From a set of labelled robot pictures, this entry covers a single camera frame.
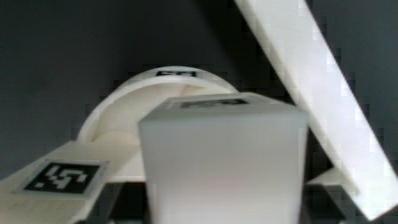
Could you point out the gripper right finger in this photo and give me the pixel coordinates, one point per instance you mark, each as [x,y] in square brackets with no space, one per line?
[328,206]

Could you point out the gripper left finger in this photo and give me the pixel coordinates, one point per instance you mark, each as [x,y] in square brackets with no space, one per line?
[121,204]

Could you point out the white stool leg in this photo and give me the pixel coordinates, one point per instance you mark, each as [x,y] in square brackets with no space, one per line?
[50,191]
[224,154]

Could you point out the white round stool seat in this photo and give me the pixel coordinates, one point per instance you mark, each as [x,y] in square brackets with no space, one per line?
[111,126]

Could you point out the white U-shaped fence wall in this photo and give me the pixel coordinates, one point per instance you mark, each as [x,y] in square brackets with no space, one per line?
[290,38]

